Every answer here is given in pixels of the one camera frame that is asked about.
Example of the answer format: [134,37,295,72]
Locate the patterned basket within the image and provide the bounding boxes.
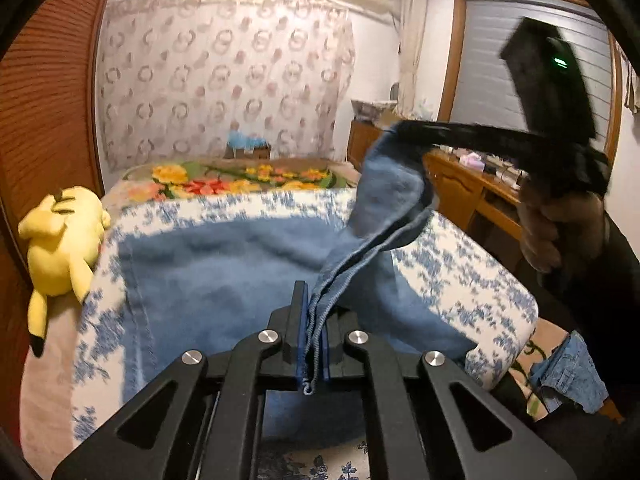
[350,99,399,124]

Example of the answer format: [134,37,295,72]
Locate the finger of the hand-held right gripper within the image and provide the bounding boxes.
[394,119,537,162]

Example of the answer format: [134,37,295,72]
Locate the grey window shutter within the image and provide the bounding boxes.
[450,0,622,152]

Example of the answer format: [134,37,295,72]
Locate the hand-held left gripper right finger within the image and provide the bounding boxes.
[320,309,577,480]

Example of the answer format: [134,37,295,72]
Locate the floral bed blanket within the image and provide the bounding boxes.
[20,157,626,461]

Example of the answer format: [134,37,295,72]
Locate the wooden sideboard cabinet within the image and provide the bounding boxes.
[347,120,532,257]

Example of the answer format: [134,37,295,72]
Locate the blue and white floral cloth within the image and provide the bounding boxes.
[72,192,539,480]

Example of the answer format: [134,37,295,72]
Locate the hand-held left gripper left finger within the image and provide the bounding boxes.
[52,280,309,480]

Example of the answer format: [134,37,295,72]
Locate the wooden louvered door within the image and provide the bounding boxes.
[0,0,122,436]

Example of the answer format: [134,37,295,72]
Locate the person's right hand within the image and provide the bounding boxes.
[517,180,604,274]

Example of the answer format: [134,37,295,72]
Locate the cardboard box with blue contents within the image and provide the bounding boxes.
[225,130,274,161]

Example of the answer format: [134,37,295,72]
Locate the washed light denim pants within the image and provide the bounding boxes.
[529,331,610,413]

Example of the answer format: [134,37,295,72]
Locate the cream window curtain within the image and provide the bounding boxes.
[400,0,427,122]

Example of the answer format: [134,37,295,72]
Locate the blue denim pants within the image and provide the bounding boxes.
[117,120,477,442]

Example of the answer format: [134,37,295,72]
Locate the person's right forearm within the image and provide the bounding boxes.
[542,209,640,341]

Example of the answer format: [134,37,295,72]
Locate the ring patterned wall cloth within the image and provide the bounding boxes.
[95,0,357,172]

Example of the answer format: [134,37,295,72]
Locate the yellow plush toy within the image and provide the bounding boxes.
[19,186,112,359]

